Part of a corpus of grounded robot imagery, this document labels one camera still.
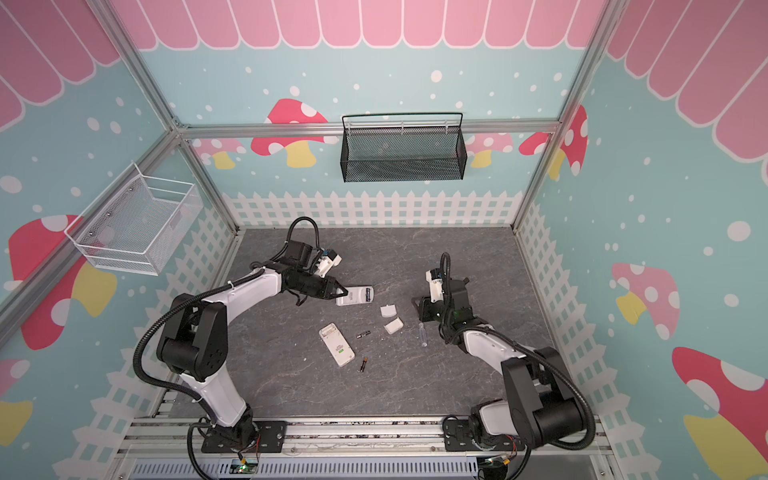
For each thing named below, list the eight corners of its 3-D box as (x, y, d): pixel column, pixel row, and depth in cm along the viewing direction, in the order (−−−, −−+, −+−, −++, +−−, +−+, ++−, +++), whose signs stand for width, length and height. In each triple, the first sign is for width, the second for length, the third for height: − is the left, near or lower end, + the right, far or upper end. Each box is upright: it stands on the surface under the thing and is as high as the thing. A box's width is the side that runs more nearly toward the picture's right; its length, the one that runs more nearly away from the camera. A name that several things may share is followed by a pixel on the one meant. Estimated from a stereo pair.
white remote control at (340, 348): (341, 369, 87) (340, 367, 86) (319, 332, 95) (317, 329, 93) (357, 358, 89) (357, 356, 88) (334, 323, 97) (333, 320, 95)
